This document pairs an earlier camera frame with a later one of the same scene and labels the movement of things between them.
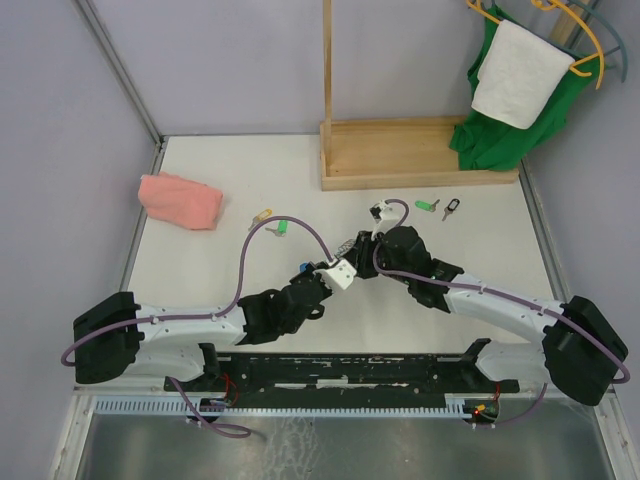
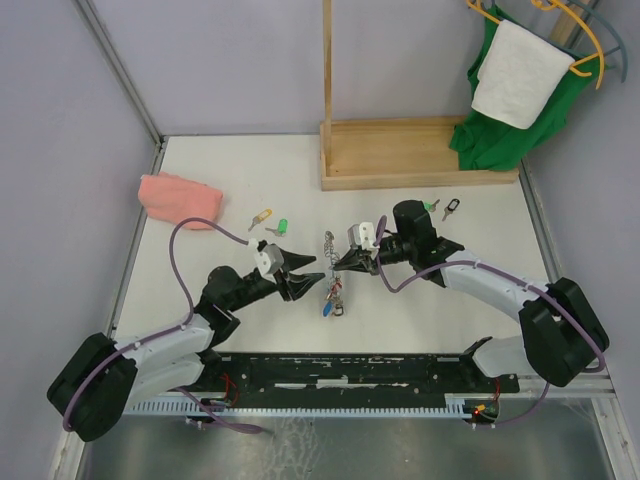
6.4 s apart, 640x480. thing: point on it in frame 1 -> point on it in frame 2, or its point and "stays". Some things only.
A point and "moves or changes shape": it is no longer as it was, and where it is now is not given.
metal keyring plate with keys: x=346 y=249 moves or changes shape
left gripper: x=308 y=272 -> x=295 y=284
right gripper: x=359 y=257 stays
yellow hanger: x=475 y=4 stays
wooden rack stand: x=390 y=152 stays
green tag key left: x=282 y=227 stays
